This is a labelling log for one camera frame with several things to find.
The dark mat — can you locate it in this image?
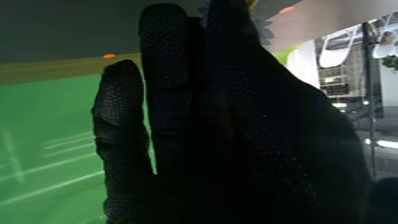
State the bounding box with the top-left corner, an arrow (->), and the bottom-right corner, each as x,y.
0,0 -> 214,65

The white sheet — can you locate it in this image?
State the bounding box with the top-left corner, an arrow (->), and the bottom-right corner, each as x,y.
251,0 -> 398,54

